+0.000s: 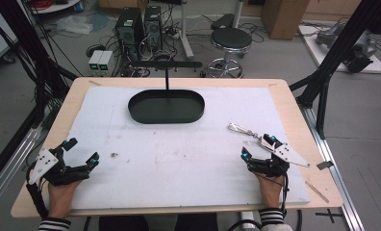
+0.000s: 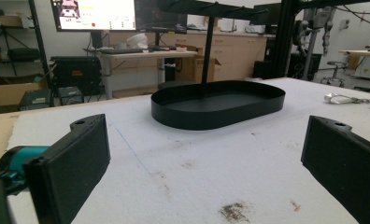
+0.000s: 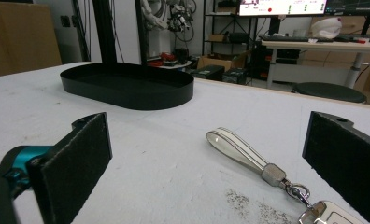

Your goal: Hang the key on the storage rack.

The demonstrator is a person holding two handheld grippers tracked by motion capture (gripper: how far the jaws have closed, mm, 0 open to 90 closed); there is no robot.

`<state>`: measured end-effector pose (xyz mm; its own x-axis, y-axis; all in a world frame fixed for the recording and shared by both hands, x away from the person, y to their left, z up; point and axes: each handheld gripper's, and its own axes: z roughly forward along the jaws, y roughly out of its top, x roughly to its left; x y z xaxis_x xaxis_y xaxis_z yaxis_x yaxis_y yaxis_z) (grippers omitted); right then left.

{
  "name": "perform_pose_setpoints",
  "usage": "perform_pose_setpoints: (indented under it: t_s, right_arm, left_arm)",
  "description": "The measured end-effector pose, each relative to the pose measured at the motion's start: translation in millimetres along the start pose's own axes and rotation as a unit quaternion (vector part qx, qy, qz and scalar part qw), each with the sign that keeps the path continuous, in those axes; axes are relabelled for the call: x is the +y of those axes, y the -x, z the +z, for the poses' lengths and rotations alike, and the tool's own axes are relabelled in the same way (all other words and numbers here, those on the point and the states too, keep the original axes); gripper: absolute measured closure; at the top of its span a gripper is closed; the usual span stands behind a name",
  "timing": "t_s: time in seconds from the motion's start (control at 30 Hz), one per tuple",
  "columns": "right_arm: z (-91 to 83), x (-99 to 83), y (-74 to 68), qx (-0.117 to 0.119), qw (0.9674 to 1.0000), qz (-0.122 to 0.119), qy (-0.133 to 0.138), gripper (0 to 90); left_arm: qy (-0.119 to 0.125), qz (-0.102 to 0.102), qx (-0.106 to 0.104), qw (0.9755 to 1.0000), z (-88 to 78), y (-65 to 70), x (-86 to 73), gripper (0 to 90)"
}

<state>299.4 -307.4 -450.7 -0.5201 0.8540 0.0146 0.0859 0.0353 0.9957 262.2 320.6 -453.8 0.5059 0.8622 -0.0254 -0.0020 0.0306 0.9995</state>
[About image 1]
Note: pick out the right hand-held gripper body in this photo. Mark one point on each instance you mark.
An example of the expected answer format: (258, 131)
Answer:
(288, 154)

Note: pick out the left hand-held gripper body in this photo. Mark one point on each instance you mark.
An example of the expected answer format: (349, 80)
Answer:
(44, 163)

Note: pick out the metal spoon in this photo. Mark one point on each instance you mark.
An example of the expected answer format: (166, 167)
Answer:
(241, 129)

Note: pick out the black hanger stand oval tray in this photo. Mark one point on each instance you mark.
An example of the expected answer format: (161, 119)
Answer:
(166, 109)

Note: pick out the person's left hand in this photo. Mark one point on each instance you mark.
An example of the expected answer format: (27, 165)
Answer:
(62, 197)

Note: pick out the person's right hand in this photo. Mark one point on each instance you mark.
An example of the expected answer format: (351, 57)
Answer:
(270, 191)

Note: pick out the small dark debris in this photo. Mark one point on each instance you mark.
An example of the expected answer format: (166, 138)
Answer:
(114, 155)

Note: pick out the light wooden table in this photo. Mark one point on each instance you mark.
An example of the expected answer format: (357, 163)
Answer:
(286, 106)

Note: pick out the grey tape piece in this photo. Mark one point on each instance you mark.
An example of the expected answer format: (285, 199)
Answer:
(325, 165)

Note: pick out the thin wooden stick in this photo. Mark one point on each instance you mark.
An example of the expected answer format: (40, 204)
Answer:
(317, 192)

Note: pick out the white table leg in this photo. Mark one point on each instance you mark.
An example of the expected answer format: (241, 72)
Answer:
(248, 220)

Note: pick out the white foam mat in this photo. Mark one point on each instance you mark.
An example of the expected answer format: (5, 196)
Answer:
(179, 163)

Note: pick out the person's leg dark trousers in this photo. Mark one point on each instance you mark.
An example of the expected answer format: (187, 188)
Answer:
(124, 224)
(196, 223)

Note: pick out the black tape cross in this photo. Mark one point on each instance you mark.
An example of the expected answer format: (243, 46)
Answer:
(329, 215)

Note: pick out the white power supply box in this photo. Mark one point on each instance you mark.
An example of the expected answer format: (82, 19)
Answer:
(106, 60)
(95, 59)

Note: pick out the white floor board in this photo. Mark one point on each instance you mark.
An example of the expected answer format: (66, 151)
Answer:
(323, 55)

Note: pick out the black round stool chrome base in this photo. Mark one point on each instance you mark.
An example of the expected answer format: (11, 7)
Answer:
(231, 39)

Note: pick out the clear plastic bag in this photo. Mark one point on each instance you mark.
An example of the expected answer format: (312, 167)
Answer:
(73, 25)

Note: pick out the brown cardboard box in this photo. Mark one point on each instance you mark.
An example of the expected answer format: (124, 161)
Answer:
(284, 17)

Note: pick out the large black computer tower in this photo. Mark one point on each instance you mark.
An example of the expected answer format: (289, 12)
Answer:
(127, 32)

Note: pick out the black foot pedal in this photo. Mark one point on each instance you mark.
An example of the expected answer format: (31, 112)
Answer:
(222, 21)

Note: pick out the grey and black robot part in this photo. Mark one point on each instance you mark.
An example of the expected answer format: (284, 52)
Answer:
(360, 48)

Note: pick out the white desk leg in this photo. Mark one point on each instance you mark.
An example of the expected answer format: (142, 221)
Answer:
(186, 32)
(238, 11)

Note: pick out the round white table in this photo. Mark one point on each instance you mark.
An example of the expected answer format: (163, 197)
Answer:
(55, 5)

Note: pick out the slim black computer tower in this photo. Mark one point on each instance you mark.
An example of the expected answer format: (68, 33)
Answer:
(152, 27)

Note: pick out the aluminium rail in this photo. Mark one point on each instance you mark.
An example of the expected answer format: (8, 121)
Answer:
(9, 170)
(336, 179)

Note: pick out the black metal frame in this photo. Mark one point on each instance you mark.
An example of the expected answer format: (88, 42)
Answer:
(339, 48)
(28, 41)

